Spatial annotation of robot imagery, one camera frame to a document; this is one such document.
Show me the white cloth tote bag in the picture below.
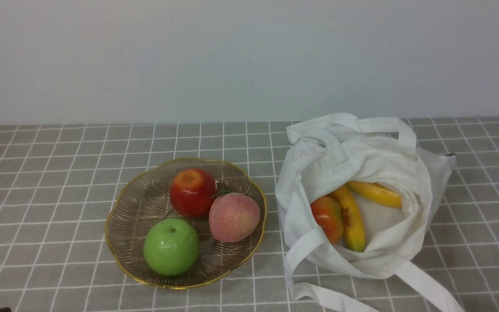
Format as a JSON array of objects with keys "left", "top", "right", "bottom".
[{"left": 275, "top": 113, "right": 463, "bottom": 312}]

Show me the yellow banana with green tip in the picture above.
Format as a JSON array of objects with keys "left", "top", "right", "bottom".
[{"left": 331, "top": 185, "right": 366, "bottom": 253}]

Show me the gold rimmed glass fruit bowl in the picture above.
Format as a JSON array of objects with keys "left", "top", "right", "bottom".
[{"left": 105, "top": 158, "right": 268, "bottom": 289}]

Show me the yellow banana in bag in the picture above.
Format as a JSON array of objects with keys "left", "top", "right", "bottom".
[{"left": 345, "top": 180, "right": 402, "bottom": 209}]

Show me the pink peach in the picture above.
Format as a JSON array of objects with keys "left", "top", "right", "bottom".
[{"left": 208, "top": 193, "right": 261, "bottom": 243}]

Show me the red apple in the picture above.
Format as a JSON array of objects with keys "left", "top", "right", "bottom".
[{"left": 169, "top": 168, "right": 218, "bottom": 219}]

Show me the red orange mango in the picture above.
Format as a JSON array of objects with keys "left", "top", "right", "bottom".
[{"left": 310, "top": 196, "right": 344, "bottom": 244}]

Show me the green apple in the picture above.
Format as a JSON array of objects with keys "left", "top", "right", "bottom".
[{"left": 144, "top": 218, "right": 200, "bottom": 276}]

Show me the grey checkered tablecloth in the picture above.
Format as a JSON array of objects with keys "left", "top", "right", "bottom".
[{"left": 0, "top": 117, "right": 499, "bottom": 312}]

